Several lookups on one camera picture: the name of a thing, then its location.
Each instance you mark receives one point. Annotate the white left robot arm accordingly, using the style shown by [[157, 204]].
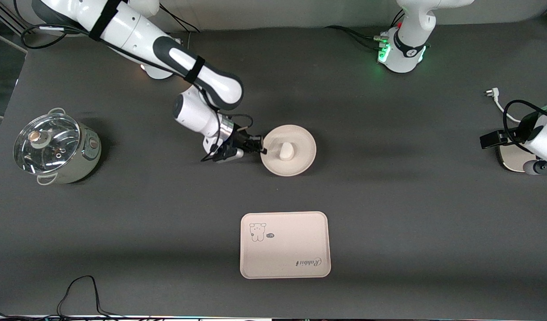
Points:
[[412, 26]]

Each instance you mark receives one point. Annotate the cream rabbit print tray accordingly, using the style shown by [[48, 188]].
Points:
[[285, 245]]

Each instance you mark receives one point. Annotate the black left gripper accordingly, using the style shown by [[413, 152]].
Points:
[[491, 138]]

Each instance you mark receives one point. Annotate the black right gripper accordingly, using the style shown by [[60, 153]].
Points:
[[241, 141]]

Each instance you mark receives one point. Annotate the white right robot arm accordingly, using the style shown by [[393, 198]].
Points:
[[130, 31]]

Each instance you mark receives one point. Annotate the round cream plate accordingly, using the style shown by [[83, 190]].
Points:
[[300, 156]]

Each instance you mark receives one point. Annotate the small white bun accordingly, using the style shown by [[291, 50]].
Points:
[[286, 151]]

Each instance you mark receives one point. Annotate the glass pot lid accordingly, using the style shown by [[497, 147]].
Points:
[[50, 151]]

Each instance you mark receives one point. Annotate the pale green cooking pot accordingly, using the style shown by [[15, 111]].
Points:
[[89, 154]]

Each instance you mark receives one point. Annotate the cream flat appliance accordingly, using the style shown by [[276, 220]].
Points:
[[512, 159]]

